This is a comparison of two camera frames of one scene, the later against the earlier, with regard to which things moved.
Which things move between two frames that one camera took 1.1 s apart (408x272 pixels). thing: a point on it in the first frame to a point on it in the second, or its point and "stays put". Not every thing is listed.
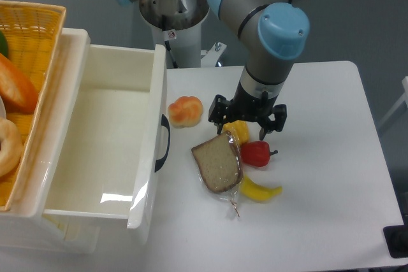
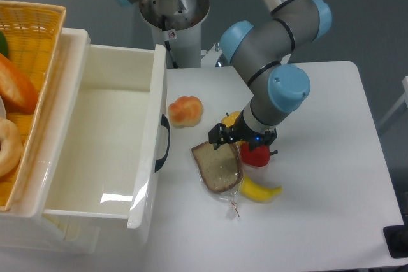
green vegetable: (4, 45) stays put
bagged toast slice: (219, 164) stays put
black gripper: (248, 105) to (220, 134)
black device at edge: (396, 239) stays put
